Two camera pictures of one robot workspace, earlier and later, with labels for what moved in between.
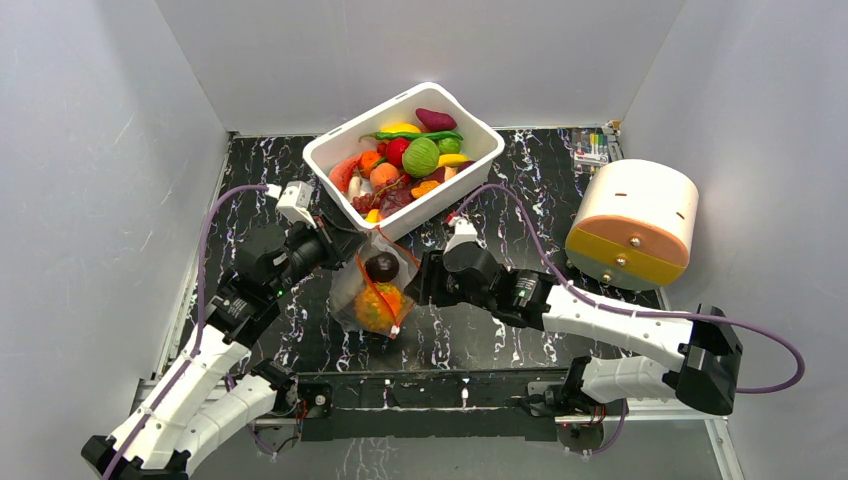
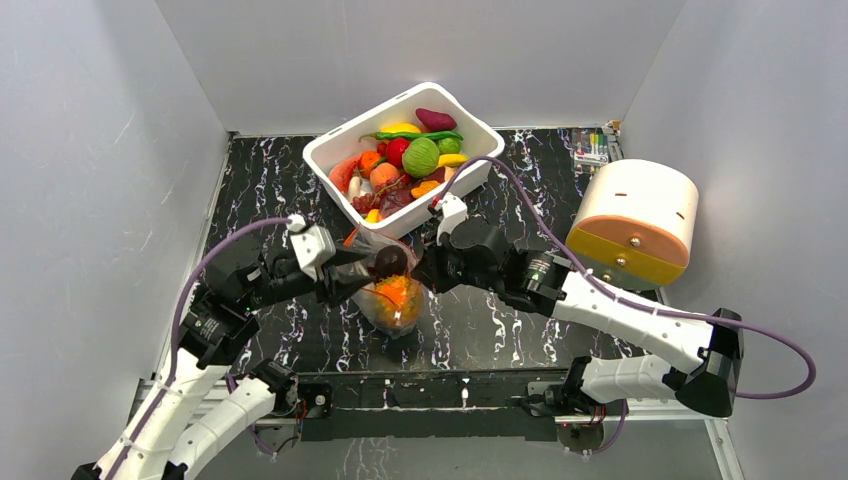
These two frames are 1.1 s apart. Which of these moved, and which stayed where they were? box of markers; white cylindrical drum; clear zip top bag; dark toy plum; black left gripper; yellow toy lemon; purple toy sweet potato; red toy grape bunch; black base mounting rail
Moved: dark toy plum; clear zip top bag; black left gripper
Stayed: red toy grape bunch; box of markers; yellow toy lemon; white cylindrical drum; purple toy sweet potato; black base mounting rail
